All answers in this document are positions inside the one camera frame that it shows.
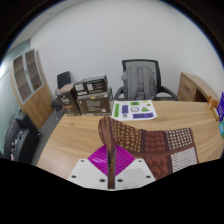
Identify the small dark cardboard box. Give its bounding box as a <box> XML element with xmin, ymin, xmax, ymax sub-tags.
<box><xmin>56</xmin><ymin>83</ymin><xmax>81</xmax><ymax>116</ymax></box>

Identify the purple box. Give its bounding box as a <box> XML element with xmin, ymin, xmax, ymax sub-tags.
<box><xmin>217</xmin><ymin>91</ymin><xmax>224</xmax><ymax>122</ymax></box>

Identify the white printed paper sheet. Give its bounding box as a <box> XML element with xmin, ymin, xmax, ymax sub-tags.
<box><xmin>111</xmin><ymin>99</ymin><xmax>158</xmax><ymax>121</ymax></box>

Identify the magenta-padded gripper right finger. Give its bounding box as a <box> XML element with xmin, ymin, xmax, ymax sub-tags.
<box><xmin>115</xmin><ymin>146</ymin><xmax>157</xmax><ymax>190</ymax></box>

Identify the black leather sofa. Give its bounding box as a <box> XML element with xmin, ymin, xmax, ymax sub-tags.
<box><xmin>2</xmin><ymin>109</ymin><xmax>42</xmax><ymax>164</ymax></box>

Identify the flat dark cardboard box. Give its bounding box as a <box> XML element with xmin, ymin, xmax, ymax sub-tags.
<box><xmin>73</xmin><ymin>74</ymin><xmax>109</xmax><ymax>98</ymax></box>

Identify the brown patterned towel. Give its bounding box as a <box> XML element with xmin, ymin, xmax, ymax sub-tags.
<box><xmin>97</xmin><ymin>115</ymin><xmax>200</xmax><ymax>191</ymax></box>

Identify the grey backpack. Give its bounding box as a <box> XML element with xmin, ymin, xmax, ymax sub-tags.
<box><xmin>120</xmin><ymin>65</ymin><xmax>157</xmax><ymax>100</ymax></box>

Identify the orange box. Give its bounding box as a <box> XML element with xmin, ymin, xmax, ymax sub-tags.
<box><xmin>207</xmin><ymin>95</ymin><xmax>220</xmax><ymax>109</ymax></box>

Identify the black mesh office chair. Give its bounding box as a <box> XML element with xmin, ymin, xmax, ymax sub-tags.
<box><xmin>113</xmin><ymin>58</ymin><xmax>179</xmax><ymax>102</ymax></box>

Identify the wooden side desk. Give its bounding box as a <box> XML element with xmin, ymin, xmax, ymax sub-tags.
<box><xmin>176</xmin><ymin>72</ymin><xmax>221</xmax><ymax>104</ymax></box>

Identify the teal box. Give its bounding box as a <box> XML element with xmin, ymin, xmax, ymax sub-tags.
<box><xmin>218</xmin><ymin>120</ymin><xmax>224</xmax><ymax>138</ymax></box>

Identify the large dark cardboard box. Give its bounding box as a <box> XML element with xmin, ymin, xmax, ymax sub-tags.
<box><xmin>75</xmin><ymin>88</ymin><xmax>114</xmax><ymax>116</ymax></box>

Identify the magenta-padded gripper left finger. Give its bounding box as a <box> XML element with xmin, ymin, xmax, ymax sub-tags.
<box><xmin>66</xmin><ymin>143</ymin><xmax>110</xmax><ymax>190</ymax></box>

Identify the wooden shelf cabinet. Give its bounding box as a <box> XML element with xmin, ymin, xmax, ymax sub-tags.
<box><xmin>9</xmin><ymin>48</ymin><xmax>54</xmax><ymax>130</ymax></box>

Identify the small yellow white box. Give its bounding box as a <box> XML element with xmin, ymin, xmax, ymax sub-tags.
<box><xmin>211</xmin><ymin>107</ymin><xmax>221</xmax><ymax>121</ymax></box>

